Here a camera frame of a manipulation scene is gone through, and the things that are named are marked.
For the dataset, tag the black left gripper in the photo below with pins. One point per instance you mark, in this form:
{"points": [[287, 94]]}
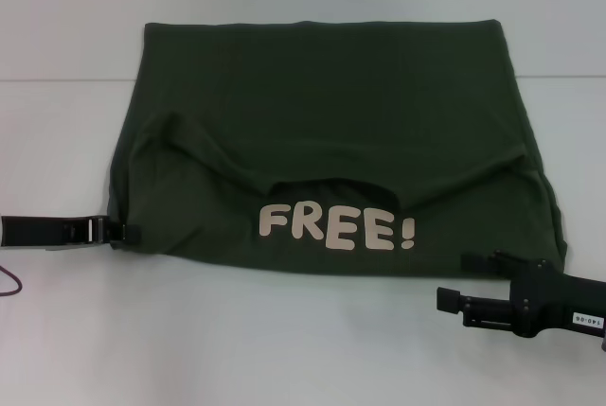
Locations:
{"points": [[33, 232]]}

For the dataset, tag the dark green t-shirt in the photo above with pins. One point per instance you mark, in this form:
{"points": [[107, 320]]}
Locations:
{"points": [[331, 141]]}

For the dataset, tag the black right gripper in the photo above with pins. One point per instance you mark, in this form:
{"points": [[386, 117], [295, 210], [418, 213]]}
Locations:
{"points": [[549, 302]]}

